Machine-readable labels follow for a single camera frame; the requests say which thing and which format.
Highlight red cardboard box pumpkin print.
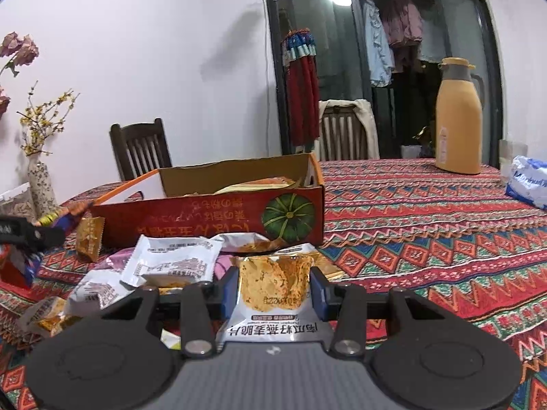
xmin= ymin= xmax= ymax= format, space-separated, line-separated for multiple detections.
xmin=92 ymin=152 xmax=325 ymax=249

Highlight red snack packet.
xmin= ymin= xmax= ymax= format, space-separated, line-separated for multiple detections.
xmin=0 ymin=245 xmax=43 ymax=289

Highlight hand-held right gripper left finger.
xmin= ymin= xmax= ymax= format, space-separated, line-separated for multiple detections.
xmin=100 ymin=267 xmax=239 ymax=359

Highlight silver oat crisp packet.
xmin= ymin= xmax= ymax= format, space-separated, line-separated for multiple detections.
xmin=216 ymin=254 xmax=334 ymax=344

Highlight blue orange foil snack packet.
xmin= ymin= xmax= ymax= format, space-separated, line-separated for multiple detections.
xmin=36 ymin=203 xmax=94 ymax=228

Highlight light blue hanging shirt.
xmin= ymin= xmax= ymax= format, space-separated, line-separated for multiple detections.
xmin=362 ymin=0 xmax=396 ymax=88

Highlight pile of snack packets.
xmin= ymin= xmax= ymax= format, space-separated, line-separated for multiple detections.
xmin=19 ymin=217 xmax=343 ymax=342

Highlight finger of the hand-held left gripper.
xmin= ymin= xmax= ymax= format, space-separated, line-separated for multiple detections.
xmin=26 ymin=224 xmax=66 ymax=250

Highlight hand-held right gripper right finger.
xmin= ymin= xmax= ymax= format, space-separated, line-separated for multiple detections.
xmin=310 ymin=267 xmax=447 ymax=359

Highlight black sliding glass door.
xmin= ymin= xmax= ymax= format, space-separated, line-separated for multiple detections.
xmin=265 ymin=0 xmax=505 ymax=167

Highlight white hanging garment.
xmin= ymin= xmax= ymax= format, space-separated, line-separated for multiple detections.
xmin=416 ymin=43 xmax=443 ymax=64

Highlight orange thermos jug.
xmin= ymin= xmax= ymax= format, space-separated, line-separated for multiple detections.
xmin=435 ymin=57 xmax=483 ymax=175

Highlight red blue tassel hanging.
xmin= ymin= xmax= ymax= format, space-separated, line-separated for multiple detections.
xmin=281 ymin=29 xmax=321 ymax=154

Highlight dried pink roses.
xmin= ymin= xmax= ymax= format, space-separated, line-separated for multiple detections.
xmin=0 ymin=32 xmax=40 ymax=116

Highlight clear container with white lid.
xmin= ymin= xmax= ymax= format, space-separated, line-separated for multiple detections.
xmin=0 ymin=183 xmax=35 ymax=219

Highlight yellow flower branches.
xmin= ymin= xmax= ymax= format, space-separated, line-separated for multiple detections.
xmin=17 ymin=81 xmax=80 ymax=157

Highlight pink hanging clothes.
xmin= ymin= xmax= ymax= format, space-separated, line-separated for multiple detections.
xmin=380 ymin=0 xmax=424 ymax=60

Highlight large gold orange snack packet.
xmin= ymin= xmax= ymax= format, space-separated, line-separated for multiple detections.
xmin=216 ymin=176 xmax=302 ymax=196

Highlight clear drinking glass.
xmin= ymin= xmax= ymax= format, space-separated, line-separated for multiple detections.
xmin=498 ymin=139 xmax=526 ymax=184

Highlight dark wooden chair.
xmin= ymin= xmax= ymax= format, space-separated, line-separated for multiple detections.
xmin=109 ymin=118 xmax=174 ymax=182

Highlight blue white tissue pack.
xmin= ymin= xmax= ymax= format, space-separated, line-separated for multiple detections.
xmin=505 ymin=155 xmax=547 ymax=209

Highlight small floral vase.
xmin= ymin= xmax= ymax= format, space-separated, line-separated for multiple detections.
xmin=28 ymin=160 xmax=58 ymax=218

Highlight wooden chair with slats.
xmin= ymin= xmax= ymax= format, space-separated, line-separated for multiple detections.
xmin=318 ymin=100 xmax=381 ymax=161

